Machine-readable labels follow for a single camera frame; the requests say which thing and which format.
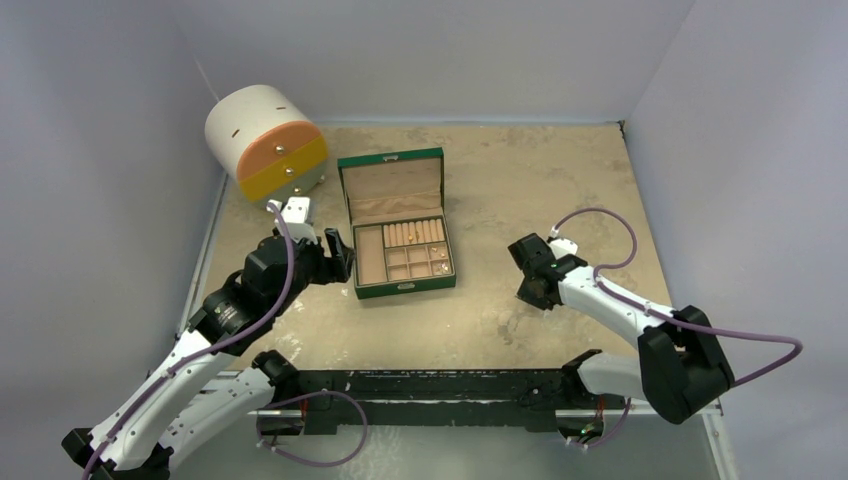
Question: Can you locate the green jewelry box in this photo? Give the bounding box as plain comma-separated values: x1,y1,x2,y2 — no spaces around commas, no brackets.
337,147,457,300

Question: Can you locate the green removable jewelry tray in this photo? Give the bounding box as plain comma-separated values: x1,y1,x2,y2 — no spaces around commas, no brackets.
352,216,456,291

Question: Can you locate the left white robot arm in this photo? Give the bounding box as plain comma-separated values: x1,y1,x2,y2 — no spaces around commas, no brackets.
61,225,355,479

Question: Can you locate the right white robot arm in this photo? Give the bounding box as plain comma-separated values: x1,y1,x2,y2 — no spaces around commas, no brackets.
508,233,735,424

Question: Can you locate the round three-drawer jewelry cabinet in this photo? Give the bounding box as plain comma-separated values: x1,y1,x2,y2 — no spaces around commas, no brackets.
204,85,329,205

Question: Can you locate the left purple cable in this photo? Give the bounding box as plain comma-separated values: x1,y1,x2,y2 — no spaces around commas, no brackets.
79,201,296,480

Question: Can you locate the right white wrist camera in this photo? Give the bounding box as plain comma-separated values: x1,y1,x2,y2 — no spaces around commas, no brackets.
547,228,578,259

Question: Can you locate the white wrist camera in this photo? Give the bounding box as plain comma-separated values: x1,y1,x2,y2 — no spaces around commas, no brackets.
266,196,318,244
547,228,578,259

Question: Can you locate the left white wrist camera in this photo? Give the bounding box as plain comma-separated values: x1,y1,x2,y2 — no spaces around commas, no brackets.
266,196,318,244

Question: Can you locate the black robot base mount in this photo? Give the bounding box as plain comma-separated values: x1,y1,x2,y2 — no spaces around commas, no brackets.
254,351,625,436

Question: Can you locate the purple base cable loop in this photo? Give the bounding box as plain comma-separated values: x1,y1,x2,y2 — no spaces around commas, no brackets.
256,389,369,468

